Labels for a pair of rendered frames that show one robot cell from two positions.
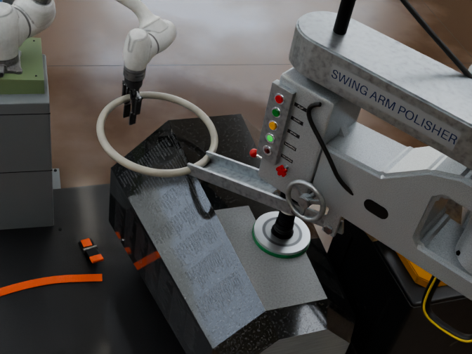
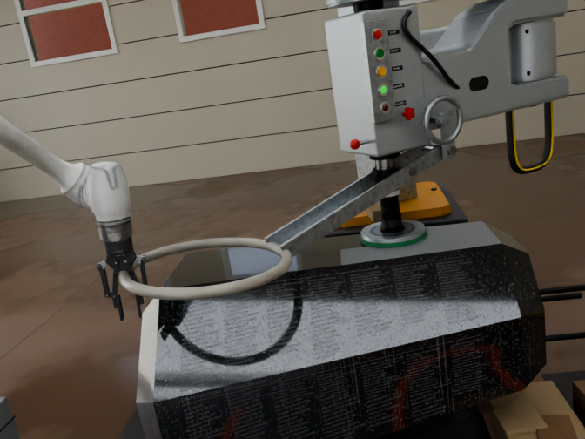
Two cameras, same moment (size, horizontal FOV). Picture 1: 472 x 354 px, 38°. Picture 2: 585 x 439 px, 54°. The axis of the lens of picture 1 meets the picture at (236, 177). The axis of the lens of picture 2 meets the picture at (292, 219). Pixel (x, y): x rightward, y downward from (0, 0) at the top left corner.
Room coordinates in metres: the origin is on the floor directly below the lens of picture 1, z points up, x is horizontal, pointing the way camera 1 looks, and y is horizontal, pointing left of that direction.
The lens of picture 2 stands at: (1.06, 1.50, 1.47)
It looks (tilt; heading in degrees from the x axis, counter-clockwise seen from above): 16 degrees down; 303
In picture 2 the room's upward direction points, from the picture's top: 9 degrees counter-clockwise
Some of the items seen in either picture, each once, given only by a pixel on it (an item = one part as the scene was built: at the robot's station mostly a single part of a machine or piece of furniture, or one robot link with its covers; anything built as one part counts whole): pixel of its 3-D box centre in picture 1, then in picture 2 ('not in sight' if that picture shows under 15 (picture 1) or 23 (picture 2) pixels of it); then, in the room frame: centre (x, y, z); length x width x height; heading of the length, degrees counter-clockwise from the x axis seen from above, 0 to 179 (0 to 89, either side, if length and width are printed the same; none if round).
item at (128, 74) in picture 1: (134, 71); (115, 228); (2.30, 0.49, 1.09); 0.09 x 0.09 x 0.06
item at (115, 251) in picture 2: (133, 85); (120, 253); (2.30, 0.49, 1.02); 0.08 x 0.07 x 0.09; 43
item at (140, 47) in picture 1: (139, 47); (107, 189); (2.31, 0.48, 1.20); 0.13 x 0.11 x 0.16; 158
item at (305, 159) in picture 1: (330, 145); (397, 83); (1.75, -0.28, 1.34); 0.36 x 0.22 x 0.45; 58
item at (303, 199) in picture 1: (311, 195); (435, 119); (1.63, -0.25, 1.22); 0.15 x 0.10 x 0.15; 58
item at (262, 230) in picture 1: (282, 232); (392, 231); (1.79, -0.21, 0.86); 0.21 x 0.21 x 0.01
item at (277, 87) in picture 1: (276, 123); (378, 71); (1.73, -0.09, 1.39); 0.08 x 0.03 x 0.28; 58
